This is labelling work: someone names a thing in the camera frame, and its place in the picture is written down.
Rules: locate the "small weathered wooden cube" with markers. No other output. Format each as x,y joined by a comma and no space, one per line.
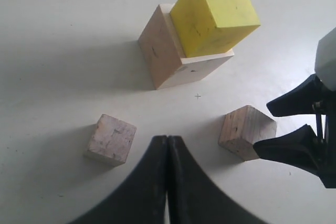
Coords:
111,141

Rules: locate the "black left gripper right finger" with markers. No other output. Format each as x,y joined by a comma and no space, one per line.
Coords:
193,197

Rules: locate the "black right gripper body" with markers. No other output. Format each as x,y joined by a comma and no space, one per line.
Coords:
325,118

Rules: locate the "large pale wooden cube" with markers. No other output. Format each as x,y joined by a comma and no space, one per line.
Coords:
164,55

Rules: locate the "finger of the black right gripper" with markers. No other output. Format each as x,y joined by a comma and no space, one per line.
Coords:
298,101
295,149

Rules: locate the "medium weathered wooden cube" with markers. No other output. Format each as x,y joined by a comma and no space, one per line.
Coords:
244,127

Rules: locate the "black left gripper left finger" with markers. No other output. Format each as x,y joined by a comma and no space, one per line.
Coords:
141,197

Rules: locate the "yellow cube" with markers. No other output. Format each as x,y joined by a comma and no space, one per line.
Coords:
209,27

